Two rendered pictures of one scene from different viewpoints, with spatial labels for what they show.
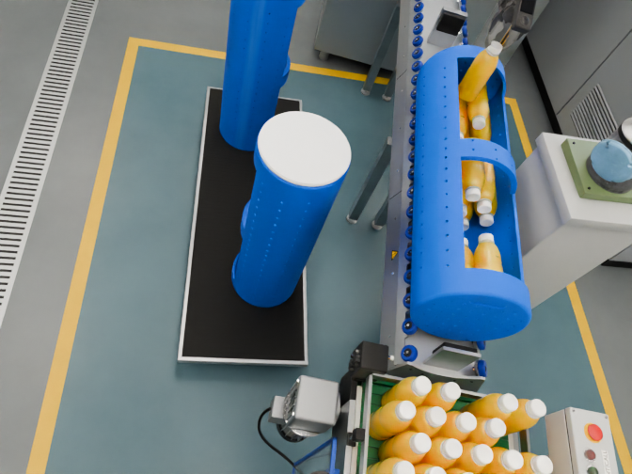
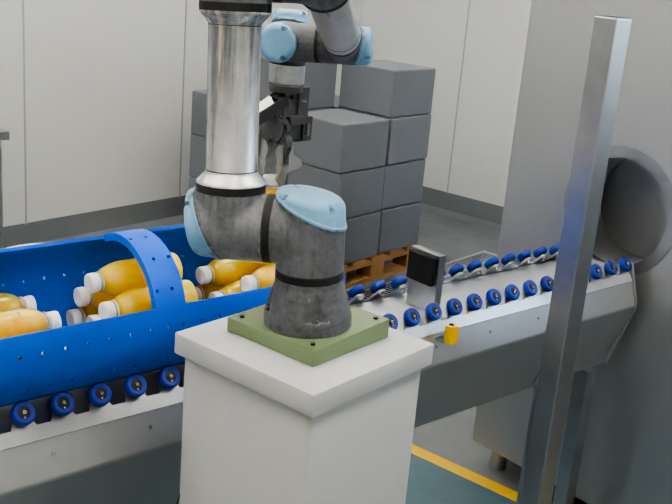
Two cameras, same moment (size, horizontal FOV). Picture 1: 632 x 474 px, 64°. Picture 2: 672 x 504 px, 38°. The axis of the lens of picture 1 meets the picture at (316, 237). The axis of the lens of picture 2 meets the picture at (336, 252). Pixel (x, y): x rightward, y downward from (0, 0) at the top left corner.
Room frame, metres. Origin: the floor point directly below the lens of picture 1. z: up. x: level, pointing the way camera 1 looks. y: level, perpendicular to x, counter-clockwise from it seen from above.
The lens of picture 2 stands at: (0.54, -2.12, 1.80)
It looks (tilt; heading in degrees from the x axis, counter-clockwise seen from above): 17 degrees down; 61
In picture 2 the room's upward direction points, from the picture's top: 5 degrees clockwise
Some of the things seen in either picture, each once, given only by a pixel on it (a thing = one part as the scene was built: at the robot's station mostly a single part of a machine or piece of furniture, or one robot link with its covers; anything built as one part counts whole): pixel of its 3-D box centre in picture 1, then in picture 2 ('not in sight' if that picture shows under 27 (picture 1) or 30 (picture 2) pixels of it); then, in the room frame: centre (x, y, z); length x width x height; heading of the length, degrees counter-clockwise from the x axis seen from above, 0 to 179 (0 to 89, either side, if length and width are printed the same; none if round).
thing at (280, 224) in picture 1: (280, 226); not in sight; (1.00, 0.14, 0.59); 0.28 x 0.28 x 0.88
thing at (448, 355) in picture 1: (450, 356); not in sight; (0.59, -0.44, 0.99); 0.10 x 0.02 x 0.12; 103
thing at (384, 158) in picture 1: (370, 184); not in sight; (1.59, -0.13, 0.31); 0.06 x 0.06 x 0.63; 13
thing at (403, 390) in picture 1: (405, 395); not in sight; (0.45, -0.35, 0.99); 0.07 x 0.07 x 0.19
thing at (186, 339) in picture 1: (249, 214); not in sight; (1.32, 0.34, 0.08); 1.50 x 0.52 x 0.15; 22
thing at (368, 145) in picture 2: not in sight; (306, 157); (3.09, 3.00, 0.59); 1.20 x 0.80 x 1.19; 112
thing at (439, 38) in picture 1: (446, 29); (423, 279); (1.89, -0.14, 1.00); 0.10 x 0.04 x 0.15; 103
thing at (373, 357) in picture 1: (370, 363); not in sight; (0.50, -0.25, 0.95); 0.10 x 0.07 x 0.10; 103
